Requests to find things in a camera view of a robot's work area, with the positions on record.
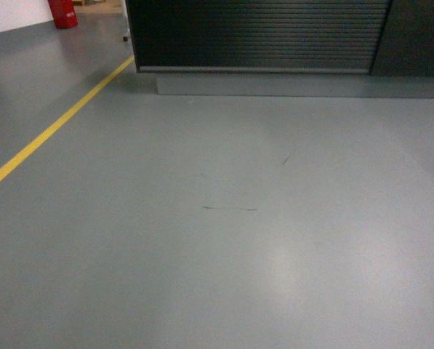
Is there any black ribbed checkout counter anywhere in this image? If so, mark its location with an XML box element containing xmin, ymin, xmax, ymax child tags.
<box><xmin>126</xmin><ymin>1</ymin><xmax>434</xmax><ymax>99</ymax></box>

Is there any red fire extinguisher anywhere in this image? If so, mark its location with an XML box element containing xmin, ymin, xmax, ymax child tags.
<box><xmin>48</xmin><ymin>0</ymin><xmax>78</xmax><ymax>29</ymax></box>

